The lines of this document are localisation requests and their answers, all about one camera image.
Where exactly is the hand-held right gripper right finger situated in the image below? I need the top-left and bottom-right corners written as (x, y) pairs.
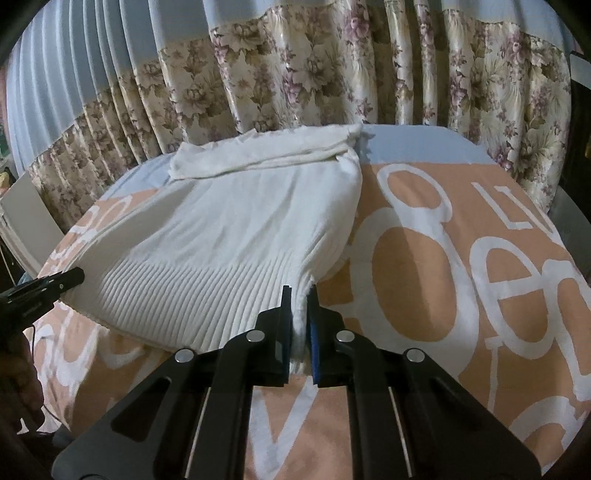
top-left (308, 285), bottom-right (542, 480)

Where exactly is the floral and blue curtain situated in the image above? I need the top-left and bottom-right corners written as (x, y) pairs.
top-left (4, 0), bottom-right (574, 219)

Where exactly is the orange white printed blanket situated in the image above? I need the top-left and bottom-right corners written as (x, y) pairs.
top-left (34, 124), bottom-right (591, 480)

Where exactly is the person's left hand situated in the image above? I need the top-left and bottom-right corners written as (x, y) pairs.
top-left (0, 331), bottom-right (45, 437)

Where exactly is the grey flat board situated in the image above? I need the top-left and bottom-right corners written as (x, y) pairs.
top-left (0, 173), bottom-right (66, 278)

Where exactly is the dark cabinet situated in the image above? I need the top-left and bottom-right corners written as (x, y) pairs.
top-left (547, 50), bottom-right (591, 219)

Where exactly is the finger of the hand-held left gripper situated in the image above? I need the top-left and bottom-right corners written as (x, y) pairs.
top-left (28, 267), bottom-right (86, 300)

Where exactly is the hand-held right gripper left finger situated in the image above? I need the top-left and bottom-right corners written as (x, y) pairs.
top-left (52, 285), bottom-right (294, 480)

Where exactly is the white knit sweater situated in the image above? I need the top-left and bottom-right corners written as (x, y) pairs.
top-left (60, 122), bottom-right (366, 371)

